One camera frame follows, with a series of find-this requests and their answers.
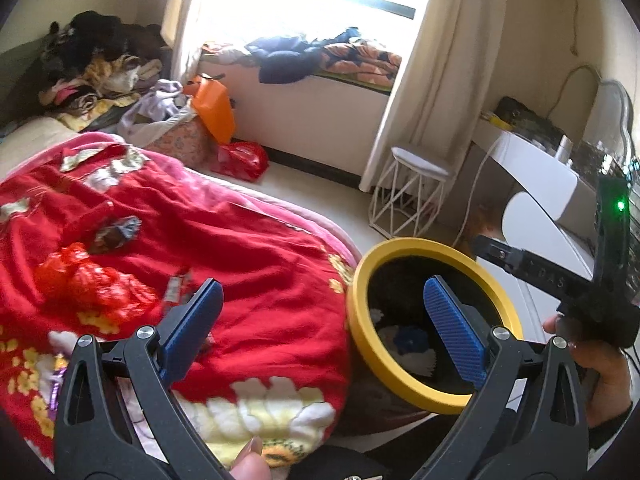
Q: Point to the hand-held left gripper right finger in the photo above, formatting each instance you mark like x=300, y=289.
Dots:
x=452, y=330

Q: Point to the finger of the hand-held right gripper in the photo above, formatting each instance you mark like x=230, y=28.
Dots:
x=540, y=265

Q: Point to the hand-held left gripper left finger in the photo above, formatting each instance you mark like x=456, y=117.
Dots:
x=187, y=330

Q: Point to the small silver wrapper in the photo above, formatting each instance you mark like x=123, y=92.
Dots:
x=177, y=287

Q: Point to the white pleated paper liner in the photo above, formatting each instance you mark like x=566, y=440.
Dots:
x=420, y=362

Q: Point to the yellow rimmed black trash bin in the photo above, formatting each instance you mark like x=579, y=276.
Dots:
x=356, y=300

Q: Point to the dark snack wrapper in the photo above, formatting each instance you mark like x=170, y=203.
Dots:
x=117, y=235

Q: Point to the person's right forearm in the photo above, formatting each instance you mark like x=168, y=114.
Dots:
x=612, y=430

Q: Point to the person's right hand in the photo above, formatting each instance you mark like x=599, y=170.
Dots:
x=605, y=380

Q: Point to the person's left hand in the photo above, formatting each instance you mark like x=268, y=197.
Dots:
x=252, y=465

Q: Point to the white drawer chest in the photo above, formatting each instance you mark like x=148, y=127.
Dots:
x=530, y=220

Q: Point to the red floral blanket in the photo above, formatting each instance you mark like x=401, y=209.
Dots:
x=250, y=270

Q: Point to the white dressing table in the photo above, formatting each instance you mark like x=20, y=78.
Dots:
x=540, y=170

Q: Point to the white bottle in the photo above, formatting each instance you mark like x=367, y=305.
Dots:
x=564, y=150

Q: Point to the wavy edged mirror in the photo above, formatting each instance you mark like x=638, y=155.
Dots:
x=615, y=125

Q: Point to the small yellow box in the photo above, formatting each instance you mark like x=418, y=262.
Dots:
x=496, y=120

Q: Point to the black bag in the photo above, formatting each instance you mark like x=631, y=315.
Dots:
x=520, y=112

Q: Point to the red plastic shopping bag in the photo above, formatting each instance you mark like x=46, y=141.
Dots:
x=240, y=160

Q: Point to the floral storage box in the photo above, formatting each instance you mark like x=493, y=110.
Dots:
x=185, y=142

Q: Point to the orange paper bag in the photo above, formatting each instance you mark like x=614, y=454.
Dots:
x=212, y=110

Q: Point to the cream curtain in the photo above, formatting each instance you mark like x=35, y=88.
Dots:
x=450, y=60

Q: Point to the white and lilac clothes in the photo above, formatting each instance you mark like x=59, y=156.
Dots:
x=155, y=105

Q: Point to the beige bed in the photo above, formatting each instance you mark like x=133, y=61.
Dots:
x=30, y=145

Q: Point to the white window seat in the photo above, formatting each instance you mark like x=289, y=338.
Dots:
x=310, y=110

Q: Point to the orange patterned quilt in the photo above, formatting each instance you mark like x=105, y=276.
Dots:
x=360, y=60

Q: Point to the dark navy jacket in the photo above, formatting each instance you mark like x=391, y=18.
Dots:
x=285, y=67

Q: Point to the small heap of clothes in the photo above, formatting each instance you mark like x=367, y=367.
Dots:
x=220, y=50

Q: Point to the black framed window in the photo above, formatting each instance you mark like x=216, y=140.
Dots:
x=390, y=10

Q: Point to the grey headboard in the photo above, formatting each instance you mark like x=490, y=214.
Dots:
x=20, y=75

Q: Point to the sheer white curtain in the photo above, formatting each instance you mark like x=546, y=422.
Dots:
x=180, y=20

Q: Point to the pile of dark clothes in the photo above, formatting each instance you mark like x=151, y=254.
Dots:
x=90, y=35

